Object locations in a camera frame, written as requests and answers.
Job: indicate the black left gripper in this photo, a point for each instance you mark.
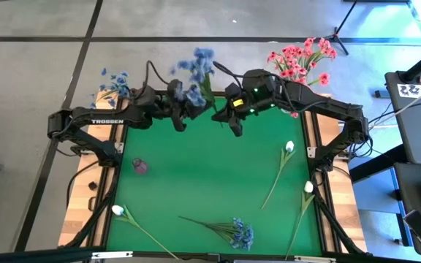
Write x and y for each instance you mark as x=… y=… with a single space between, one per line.
x=174 y=104

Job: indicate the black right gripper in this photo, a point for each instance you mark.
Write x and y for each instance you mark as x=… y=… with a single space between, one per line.
x=238 y=109

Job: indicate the purple glass vase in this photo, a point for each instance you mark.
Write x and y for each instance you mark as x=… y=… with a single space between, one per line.
x=141 y=167

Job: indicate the blue artificial flower bunch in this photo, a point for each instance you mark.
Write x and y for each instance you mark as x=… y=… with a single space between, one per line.
x=240 y=233
x=199 y=64
x=117 y=82

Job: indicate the white artificial tulip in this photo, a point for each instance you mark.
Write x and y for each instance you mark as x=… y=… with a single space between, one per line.
x=117 y=209
x=308 y=187
x=289 y=146

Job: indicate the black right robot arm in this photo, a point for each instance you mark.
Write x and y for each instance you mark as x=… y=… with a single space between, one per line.
x=327 y=106

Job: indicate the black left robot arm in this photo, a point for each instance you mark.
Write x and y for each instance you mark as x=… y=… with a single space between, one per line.
x=107 y=121

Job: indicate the green table mat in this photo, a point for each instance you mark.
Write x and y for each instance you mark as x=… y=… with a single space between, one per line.
x=214 y=175

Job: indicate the loose pink blossom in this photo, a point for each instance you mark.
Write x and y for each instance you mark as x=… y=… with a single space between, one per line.
x=294 y=114

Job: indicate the small black knob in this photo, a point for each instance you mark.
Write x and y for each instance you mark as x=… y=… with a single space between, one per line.
x=92 y=185

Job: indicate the black tripod stand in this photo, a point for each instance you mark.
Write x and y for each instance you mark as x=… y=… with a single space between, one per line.
x=336 y=36

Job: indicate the small black floor device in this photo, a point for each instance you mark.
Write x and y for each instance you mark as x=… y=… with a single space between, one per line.
x=381 y=94

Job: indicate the grey case with sticker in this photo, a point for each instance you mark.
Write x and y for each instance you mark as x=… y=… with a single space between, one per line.
x=420 y=135

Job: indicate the black aluminium table frame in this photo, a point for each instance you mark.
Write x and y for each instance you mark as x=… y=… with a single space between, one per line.
x=254 y=256

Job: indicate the silver frame bracket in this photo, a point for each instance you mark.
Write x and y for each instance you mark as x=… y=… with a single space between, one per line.
x=314 y=259
x=112 y=254

